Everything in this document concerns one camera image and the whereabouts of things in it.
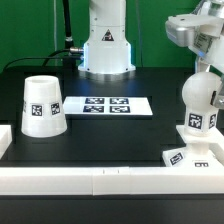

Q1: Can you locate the black vertical hose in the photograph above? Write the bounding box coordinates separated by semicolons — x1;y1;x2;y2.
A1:
61;0;75;51

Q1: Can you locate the white marker board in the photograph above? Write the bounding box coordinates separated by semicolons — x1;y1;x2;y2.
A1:
63;96;153;116

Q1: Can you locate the white front fence rail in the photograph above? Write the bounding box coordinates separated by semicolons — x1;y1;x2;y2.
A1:
0;167;224;196

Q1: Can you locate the white lamp shade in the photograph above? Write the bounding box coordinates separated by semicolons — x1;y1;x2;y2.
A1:
21;75;67;138

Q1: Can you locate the white lamp bulb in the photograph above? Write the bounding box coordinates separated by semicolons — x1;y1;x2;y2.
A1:
182;72;221;136

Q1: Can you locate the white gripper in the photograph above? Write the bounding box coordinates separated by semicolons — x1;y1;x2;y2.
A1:
165;0;224;109

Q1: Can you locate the white left fence block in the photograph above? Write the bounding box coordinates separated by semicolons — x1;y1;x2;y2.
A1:
0;125;12;159

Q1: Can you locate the white lamp base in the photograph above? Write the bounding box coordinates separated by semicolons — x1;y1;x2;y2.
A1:
162;125;224;168

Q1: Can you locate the black cable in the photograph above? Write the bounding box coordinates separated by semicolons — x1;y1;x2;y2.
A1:
2;48;84;72

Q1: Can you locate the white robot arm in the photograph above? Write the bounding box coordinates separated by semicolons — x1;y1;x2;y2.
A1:
78;0;224;110

